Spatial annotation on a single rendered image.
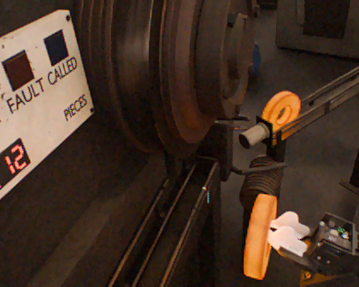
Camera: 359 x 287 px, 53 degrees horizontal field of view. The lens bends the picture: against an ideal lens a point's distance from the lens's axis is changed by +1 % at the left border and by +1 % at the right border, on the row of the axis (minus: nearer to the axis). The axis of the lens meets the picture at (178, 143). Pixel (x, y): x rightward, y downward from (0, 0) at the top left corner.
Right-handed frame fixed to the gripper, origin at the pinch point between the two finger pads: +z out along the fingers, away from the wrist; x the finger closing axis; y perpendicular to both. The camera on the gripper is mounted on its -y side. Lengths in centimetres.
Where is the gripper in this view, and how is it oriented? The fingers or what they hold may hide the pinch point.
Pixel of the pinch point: (262, 228)
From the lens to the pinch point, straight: 71.2
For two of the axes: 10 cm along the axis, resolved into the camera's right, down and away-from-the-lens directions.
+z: -9.1, -3.8, 1.6
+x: -3.7, 5.7, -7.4
